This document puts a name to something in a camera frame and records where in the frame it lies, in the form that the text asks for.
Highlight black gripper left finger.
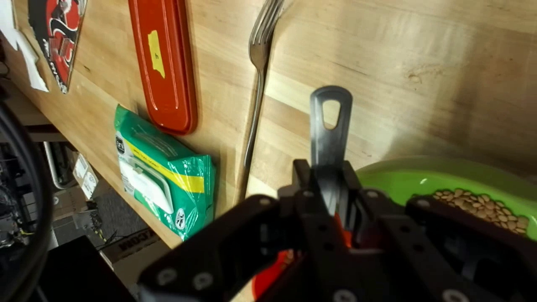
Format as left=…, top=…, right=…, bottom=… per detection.
left=137, top=157, right=340, bottom=302

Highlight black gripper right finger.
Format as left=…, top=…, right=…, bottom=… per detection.
left=338, top=159, right=537, bottom=302

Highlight small orange cup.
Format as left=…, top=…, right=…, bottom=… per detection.
left=251, top=83, right=357, bottom=300

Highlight green plastic bowl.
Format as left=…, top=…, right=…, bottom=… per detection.
left=357, top=156, right=537, bottom=241

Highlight brown beans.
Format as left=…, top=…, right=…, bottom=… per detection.
left=434, top=188, right=531, bottom=234

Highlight green wet wipes pack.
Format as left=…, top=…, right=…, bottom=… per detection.
left=113, top=104, right=219, bottom=241

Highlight silver metal fork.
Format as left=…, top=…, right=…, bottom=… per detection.
left=239, top=0, right=296, bottom=199

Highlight flat red-orange case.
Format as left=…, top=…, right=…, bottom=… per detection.
left=127, top=0, right=199, bottom=135

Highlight red and black magazine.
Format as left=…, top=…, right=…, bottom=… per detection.
left=28, top=0, right=90, bottom=94

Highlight white paper sheet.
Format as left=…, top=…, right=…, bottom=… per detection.
left=0, top=0, right=51, bottom=94

